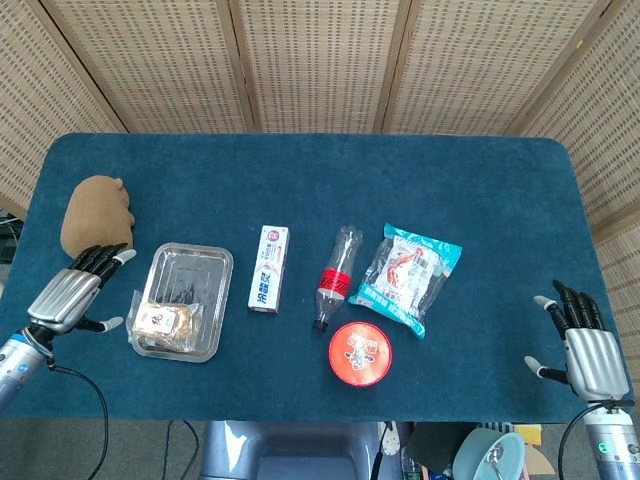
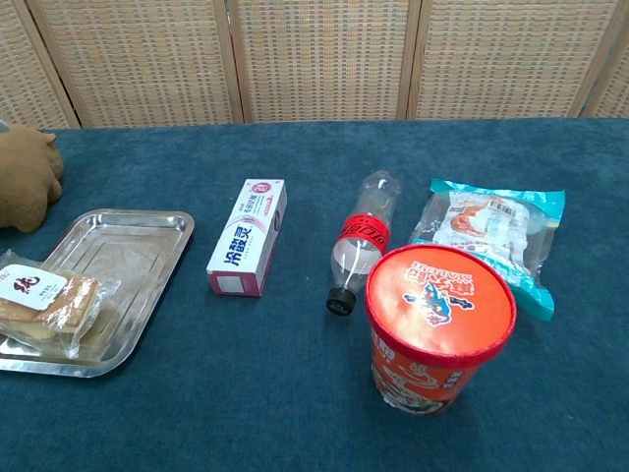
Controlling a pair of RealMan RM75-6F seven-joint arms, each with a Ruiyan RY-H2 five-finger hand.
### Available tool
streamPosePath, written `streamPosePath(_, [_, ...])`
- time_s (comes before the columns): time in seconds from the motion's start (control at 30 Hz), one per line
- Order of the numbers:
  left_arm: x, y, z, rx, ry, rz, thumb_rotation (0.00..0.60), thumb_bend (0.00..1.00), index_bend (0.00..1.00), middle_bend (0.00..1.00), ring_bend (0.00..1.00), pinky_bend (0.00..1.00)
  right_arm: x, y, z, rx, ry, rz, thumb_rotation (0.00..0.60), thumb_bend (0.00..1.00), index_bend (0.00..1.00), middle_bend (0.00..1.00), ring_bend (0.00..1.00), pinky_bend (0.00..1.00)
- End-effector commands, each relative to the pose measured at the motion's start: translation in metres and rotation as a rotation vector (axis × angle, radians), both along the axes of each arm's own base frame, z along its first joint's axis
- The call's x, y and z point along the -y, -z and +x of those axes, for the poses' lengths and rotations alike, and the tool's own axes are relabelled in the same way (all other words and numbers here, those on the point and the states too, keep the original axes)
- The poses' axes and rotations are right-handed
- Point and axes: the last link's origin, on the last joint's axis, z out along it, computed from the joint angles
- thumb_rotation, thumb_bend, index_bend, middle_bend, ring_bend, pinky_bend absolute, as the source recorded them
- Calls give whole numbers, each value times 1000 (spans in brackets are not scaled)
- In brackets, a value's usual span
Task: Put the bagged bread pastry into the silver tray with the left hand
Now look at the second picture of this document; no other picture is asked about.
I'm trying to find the silver stainless steel tray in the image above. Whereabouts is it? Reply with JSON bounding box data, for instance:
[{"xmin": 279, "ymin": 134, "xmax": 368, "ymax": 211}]
[{"xmin": 0, "ymin": 207, "xmax": 196, "ymax": 379}]

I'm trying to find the pastry packet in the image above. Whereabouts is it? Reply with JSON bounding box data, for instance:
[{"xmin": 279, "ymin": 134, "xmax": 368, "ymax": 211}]
[{"xmin": 0, "ymin": 249, "xmax": 122, "ymax": 359}]

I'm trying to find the woven folding screen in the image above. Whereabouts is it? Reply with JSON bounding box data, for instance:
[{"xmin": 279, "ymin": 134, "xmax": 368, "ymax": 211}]
[{"xmin": 0, "ymin": 0, "xmax": 629, "ymax": 130}]

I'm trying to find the teal shrimp snack bag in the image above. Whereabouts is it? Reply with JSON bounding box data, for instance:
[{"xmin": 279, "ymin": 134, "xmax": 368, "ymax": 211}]
[{"xmin": 408, "ymin": 177, "xmax": 566, "ymax": 323}]

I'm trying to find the orange instant noodle cup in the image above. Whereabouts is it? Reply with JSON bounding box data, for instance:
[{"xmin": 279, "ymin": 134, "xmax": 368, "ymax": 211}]
[{"xmin": 364, "ymin": 244, "xmax": 518, "ymax": 415}]

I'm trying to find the empty plastic cola bottle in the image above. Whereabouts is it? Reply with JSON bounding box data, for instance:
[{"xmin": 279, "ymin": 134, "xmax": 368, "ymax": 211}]
[{"xmin": 324, "ymin": 169, "xmax": 402, "ymax": 317}]

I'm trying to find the white toothpaste box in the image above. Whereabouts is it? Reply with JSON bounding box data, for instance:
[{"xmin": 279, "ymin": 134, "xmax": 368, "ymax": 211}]
[{"xmin": 205, "ymin": 177, "xmax": 289, "ymax": 298}]

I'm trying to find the blue table cloth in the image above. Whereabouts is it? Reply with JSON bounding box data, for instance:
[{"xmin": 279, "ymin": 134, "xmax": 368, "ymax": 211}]
[{"xmin": 0, "ymin": 115, "xmax": 629, "ymax": 472}]

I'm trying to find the brown plush toy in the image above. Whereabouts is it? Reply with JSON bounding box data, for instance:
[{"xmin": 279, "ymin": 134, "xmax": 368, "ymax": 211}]
[{"xmin": 0, "ymin": 119, "xmax": 65, "ymax": 234}]

